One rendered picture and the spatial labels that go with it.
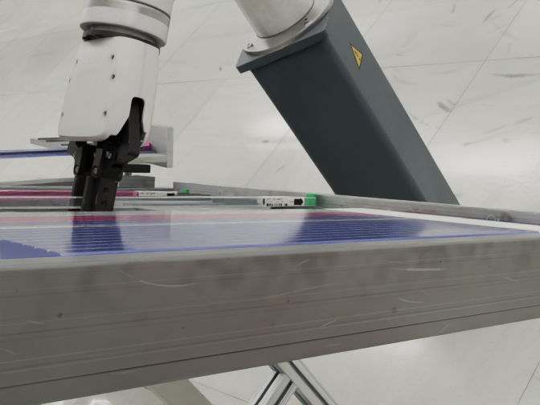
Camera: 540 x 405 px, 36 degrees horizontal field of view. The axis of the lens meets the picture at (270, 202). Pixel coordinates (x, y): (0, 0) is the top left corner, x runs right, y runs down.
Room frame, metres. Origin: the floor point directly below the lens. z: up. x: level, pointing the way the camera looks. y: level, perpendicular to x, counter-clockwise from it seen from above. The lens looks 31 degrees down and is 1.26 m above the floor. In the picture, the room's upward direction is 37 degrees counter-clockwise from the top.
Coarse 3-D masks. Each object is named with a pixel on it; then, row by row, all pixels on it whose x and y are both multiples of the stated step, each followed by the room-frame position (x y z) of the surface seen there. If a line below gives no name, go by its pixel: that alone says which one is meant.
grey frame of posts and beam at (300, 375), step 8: (296, 360) 1.11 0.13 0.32; (272, 368) 1.12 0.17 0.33; (280, 368) 1.09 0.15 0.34; (288, 368) 1.10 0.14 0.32; (296, 368) 1.11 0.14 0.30; (304, 368) 1.11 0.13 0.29; (288, 376) 1.09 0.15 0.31; (296, 376) 1.10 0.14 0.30; (304, 376) 1.11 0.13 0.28; (312, 376) 1.11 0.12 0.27; (296, 384) 1.09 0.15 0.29; (304, 384) 1.10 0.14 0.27; (312, 384) 1.10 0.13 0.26; (320, 384) 1.11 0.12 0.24; (296, 392) 1.11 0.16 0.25; (304, 392) 1.09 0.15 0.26; (312, 392) 1.10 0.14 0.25; (320, 392) 1.11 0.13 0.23; (328, 392) 1.11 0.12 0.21; (304, 400) 1.11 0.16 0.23; (312, 400) 1.09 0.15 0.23; (320, 400) 1.11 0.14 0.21; (328, 400) 1.11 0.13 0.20
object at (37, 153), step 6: (0, 150) 1.21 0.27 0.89; (6, 150) 1.21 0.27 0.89; (12, 150) 1.21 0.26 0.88; (18, 150) 1.21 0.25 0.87; (24, 150) 1.21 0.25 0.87; (30, 150) 1.22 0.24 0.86; (36, 150) 1.22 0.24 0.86; (42, 150) 1.22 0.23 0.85; (48, 150) 1.22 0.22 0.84; (54, 150) 1.23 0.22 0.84; (60, 150) 1.23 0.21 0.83; (66, 150) 1.23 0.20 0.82; (144, 150) 1.27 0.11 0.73; (150, 150) 1.27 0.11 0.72; (0, 156) 1.20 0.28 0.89; (6, 156) 1.20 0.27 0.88; (12, 156) 1.21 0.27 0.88; (18, 156) 1.21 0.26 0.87; (24, 156) 1.21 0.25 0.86; (30, 156) 1.21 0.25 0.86; (36, 156) 1.22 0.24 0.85; (42, 156) 1.22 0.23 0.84; (48, 156) 1.22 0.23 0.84; (54, 156) 1.23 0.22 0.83
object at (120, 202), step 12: (0, 204) 0.70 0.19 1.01; (12, 204) 0.70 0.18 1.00; (24, 204) 0.71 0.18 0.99; (36, 204) 0.71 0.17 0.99; (48, 204) 0.71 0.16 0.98; (60, 204) 0.72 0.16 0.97; (72, 204) 0.72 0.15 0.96; (120, 204) 0.74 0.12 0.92; (132, 204) 0.74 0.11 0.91; (144, 204) 0.75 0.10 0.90; (156, 204) 0.75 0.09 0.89; (168, 204) 0.76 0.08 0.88; (180, 204) 0.76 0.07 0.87; (192, 204) 0.77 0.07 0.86; (204, 204) 0.77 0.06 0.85; (216, 204) 0.78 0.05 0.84; (228, 204) 0.78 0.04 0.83; (240, 204) 0.79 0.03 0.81; (252, 204) 0.79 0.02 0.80; (264, 204) 0.80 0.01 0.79; (312, 204) 0.82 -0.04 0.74
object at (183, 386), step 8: (160, 384) 1.26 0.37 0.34; (168, 384) 1.26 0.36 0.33; (176, 384) 1.27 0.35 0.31; (184, 384) 1.27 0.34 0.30; (192, 384) 1.28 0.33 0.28; (152, 392) 1.30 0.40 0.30; (160, 392) 1.26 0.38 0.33; (168, 392) 1.26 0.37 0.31; (176, 392) 1.26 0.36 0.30; (184, 392) 1.27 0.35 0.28; (192, 392) 1.27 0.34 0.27; (200, 392) 1.28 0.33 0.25; (160, 400) 1.31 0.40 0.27; (168, 400) 1.26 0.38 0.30; (176, 400) 1.26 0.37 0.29; (184, 400) 1.26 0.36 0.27; (192, 400) 1.27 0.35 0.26; (200, 400) 1.27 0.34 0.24; (208, 400) 1.28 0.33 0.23
